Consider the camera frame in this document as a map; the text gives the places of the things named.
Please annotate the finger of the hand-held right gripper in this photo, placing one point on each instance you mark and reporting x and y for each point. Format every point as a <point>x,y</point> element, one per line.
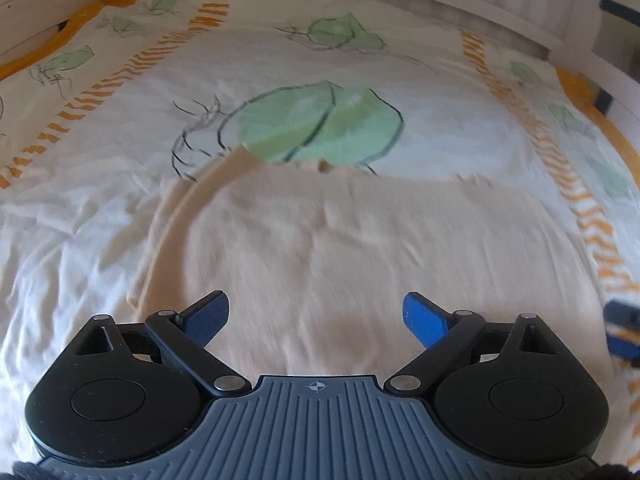
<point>622,327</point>

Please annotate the beige butterfly print sweater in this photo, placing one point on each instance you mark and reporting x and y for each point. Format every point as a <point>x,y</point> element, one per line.
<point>350,240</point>

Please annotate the white leaf print duvet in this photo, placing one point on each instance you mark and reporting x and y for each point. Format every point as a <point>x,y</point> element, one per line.
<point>400,85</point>

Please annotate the white wooden bed frame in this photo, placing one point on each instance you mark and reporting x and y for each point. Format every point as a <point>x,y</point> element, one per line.
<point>500,12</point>

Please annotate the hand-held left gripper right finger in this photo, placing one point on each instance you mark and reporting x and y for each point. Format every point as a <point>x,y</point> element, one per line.
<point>422,317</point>

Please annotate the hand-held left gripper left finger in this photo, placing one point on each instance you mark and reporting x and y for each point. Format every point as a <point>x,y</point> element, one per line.
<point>207,317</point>

